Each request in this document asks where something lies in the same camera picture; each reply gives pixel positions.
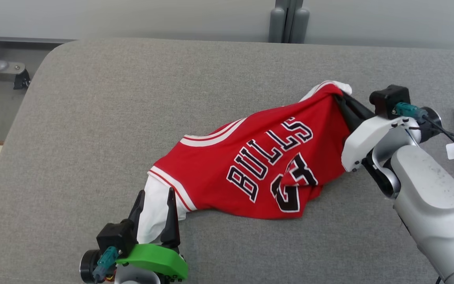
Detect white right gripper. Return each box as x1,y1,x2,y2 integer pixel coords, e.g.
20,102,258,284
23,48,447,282
333,91,422,173

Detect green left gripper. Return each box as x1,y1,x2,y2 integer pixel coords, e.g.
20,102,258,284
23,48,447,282
115,187,189,281

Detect red Bulls jersey white sleeves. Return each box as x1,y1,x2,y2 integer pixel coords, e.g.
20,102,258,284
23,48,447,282
136,80,353,244

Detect grey fabric sofa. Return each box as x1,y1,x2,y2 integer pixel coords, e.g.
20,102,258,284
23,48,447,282
0,37,454,284

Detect black caster wheel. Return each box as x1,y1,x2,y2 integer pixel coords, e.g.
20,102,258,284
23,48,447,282
13,69,31,90

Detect teal right camera connector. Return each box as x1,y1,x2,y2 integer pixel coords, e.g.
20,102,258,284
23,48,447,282
394,102,429,123

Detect teal camera connector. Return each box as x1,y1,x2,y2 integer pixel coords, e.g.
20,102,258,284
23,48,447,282
394,102,429,123
92,247,118,282

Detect teal left camera connector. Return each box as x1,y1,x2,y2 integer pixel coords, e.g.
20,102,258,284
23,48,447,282
92,247,118,282

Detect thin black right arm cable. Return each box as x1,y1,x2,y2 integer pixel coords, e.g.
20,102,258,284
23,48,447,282
408,114,454,191

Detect grey wall base strip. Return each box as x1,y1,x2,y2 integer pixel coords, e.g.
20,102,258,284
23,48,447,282
0,37,78,44

